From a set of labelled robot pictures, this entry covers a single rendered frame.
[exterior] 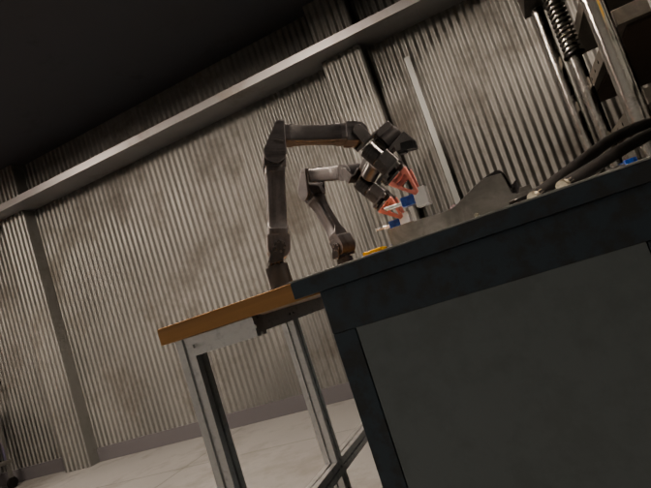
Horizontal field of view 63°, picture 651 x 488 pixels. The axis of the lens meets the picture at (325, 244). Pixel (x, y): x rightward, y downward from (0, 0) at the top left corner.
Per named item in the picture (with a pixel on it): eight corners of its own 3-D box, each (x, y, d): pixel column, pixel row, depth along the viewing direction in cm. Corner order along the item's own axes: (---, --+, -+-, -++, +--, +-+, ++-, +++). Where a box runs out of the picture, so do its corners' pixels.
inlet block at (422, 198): (386, 218, 151) (380, 199, 152) (389, 218, 156) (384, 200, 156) (429, 202, 147) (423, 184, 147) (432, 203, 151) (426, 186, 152)
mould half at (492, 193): (395, 257, 163) (382, 216, 165) (414, 254, 188) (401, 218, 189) (563, 200, 145) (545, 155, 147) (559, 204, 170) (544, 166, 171)
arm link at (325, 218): (357, 246, 199) (317, 178, 210) (345, 249, 195) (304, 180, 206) (350, 255, 203) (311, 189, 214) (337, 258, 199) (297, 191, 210)
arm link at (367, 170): (389, 167, 181) (369, 145, 187) (372, 169, 176) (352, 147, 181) (375, 193, 189) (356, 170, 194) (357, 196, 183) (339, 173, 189)
